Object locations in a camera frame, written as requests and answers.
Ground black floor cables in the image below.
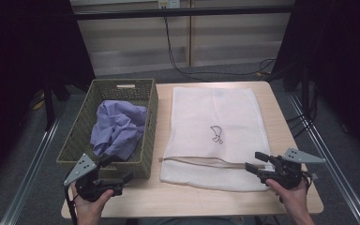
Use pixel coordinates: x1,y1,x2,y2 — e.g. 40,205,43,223
284,90,320,139

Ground metal floor rail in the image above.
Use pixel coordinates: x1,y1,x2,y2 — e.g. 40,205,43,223
0,102,68,225
286,92,360,225

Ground purple cloth garment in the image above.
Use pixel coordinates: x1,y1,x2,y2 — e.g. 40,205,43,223
89,99,148,162

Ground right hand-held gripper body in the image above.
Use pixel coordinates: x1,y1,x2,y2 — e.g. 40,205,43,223
257,147,326,190

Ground white mesh laundry bag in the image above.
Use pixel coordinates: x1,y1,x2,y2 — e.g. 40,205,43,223
159,86,275,192

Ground right hand-held gripper cable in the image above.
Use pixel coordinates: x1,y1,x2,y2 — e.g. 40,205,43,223
300,171,314,195

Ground white wall outlet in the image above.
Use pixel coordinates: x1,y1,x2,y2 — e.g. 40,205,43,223
157,0,182,9

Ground left hand-held gripper cable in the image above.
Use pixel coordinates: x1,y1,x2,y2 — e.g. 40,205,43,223
64,185,78,225

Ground green woven basket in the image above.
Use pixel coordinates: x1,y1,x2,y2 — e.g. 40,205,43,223
55,78,159,180

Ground person's pants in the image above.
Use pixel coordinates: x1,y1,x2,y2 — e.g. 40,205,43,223
135,217,256,225

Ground black horizontal bar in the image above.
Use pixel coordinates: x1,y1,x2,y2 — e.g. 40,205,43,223
69,5,295,22

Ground black hanging cable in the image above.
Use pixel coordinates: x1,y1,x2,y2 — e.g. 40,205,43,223
163,17,278,83

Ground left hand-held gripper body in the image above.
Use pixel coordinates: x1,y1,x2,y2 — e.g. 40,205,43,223
63,153,127,203

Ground person's left hand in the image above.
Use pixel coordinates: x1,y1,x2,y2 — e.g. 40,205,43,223
69,184,115,219

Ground hand-held gripper cable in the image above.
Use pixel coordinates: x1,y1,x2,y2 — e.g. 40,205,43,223
300,171,314,195
64,185,78,225

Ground black stand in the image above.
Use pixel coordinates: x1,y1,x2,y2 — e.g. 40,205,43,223
41,73,72,132
299,62,314,126

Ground dark curtain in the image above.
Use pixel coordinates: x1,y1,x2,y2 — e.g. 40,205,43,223
0,0,97,190
273,0,360,165

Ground person's right hand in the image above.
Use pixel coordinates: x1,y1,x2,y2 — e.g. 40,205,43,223
265,178,309,217

